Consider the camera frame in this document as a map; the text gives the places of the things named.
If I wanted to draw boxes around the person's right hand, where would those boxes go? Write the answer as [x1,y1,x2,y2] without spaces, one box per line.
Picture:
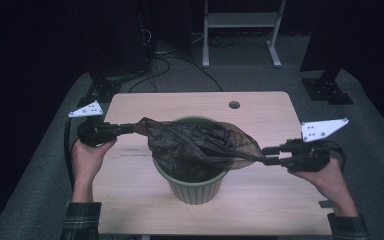
[288,156,356,214]

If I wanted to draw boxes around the green plastic trash bin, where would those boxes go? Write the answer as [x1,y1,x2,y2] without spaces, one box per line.
[152,114,231,206]

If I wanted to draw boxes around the white metal stand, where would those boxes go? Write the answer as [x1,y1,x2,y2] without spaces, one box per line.
[202,0,287,69]

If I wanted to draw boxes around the black floor cables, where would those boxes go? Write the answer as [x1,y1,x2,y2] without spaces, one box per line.
[127,55,224,94]

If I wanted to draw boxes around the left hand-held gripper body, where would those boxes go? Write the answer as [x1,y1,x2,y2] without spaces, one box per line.
[68,100,121,148]

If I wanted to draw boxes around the hand-held gripper black cable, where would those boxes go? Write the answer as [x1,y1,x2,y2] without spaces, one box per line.
[63,116,81,188]
[323,139,348,172]

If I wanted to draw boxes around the left hand-held gripper black cable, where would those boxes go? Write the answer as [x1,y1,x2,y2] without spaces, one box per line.
[63,116,81,188]

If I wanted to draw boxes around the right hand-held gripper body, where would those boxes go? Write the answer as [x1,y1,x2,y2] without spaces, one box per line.
[278,117,350,173]

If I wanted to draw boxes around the black plastic garbage bag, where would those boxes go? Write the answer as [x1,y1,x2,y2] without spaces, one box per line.
[133,116,265,184]

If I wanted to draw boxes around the right hand-held gripper black cable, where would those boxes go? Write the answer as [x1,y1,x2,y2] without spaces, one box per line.
[323,139,348,172]

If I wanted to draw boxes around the person's left hand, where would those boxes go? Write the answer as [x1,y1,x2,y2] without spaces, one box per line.
[70,138,118,188]

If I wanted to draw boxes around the black stand base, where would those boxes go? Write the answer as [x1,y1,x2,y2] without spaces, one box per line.
[76,71,148,108]
[301,68,354,106]

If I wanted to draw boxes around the grey tape strip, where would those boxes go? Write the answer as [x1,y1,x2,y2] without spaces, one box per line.
[318,199,335,210]

